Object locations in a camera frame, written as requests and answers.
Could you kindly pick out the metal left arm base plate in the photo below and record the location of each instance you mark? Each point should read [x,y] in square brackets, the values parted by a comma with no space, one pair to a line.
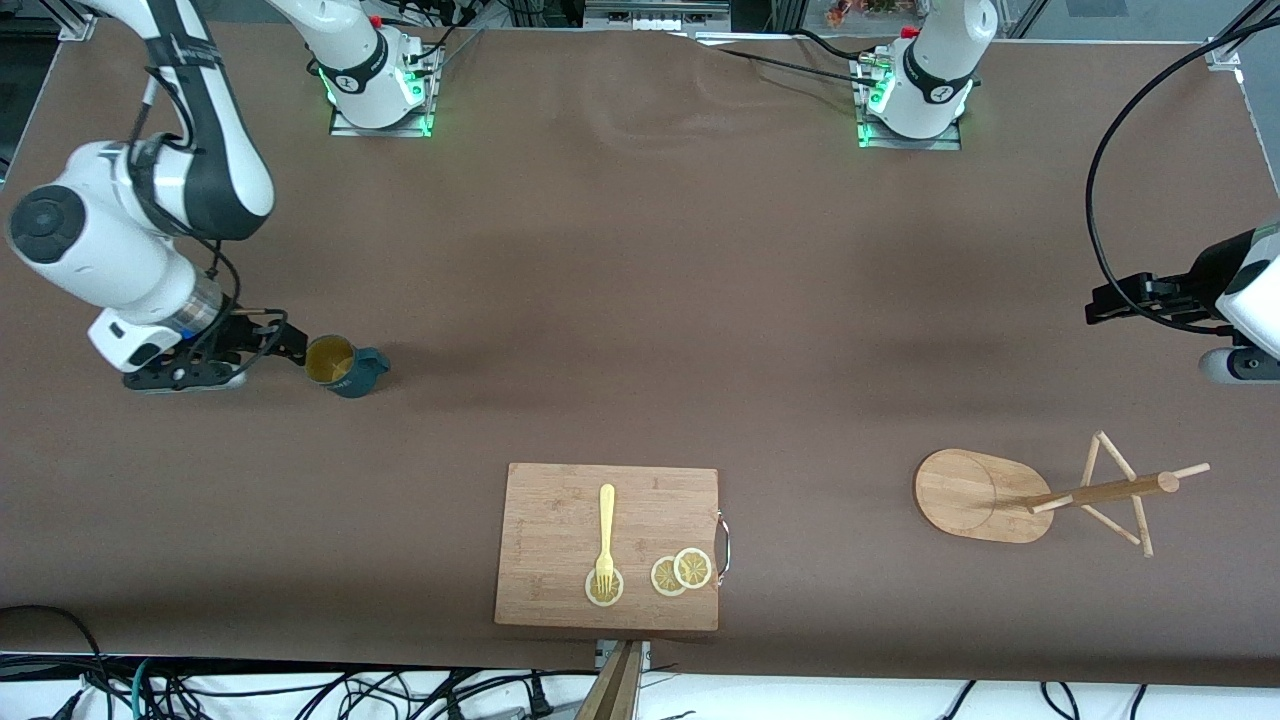
[945,143]

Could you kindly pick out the wooden stand leg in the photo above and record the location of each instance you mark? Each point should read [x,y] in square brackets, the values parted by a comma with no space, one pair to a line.
[615,690]

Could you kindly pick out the grey power strip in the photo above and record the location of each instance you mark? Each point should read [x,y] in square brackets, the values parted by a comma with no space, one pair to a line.
[650,15]

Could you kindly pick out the orange red toy pile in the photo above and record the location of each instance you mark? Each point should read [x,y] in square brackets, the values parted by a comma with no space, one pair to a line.
[865,10]

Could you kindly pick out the wooden mug rack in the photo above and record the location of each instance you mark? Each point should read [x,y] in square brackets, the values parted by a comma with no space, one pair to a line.
[970,495]

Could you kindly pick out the yellow plastic fork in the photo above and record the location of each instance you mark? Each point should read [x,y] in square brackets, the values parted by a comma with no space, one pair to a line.
[606,520]

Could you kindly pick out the lemon slice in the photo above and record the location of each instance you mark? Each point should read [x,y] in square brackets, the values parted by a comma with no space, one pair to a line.
[662,577]
[693,568]
[616,591]

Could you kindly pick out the bamboo cutting board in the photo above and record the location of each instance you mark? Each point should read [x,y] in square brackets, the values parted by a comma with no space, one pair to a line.
[560,520]

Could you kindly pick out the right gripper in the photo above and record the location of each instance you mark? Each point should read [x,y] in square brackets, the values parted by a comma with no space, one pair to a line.
[236,332]

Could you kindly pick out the small metal bracket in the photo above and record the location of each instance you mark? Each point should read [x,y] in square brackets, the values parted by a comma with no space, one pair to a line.
[603,652]

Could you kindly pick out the aluminium frame corner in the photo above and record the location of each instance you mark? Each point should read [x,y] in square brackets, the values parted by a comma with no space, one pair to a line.
[1222,55]
[78,25]

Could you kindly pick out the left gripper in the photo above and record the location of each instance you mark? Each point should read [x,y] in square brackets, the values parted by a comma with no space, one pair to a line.
[1203,280]

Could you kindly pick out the dark teal mug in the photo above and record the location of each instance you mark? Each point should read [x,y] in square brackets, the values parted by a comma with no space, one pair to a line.
[360,378]

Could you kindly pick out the brown table cloth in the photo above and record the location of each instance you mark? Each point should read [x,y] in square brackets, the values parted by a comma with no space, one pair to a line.
[640,300]

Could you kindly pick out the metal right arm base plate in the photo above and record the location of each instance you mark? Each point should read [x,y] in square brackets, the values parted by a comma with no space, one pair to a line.
[345,128]

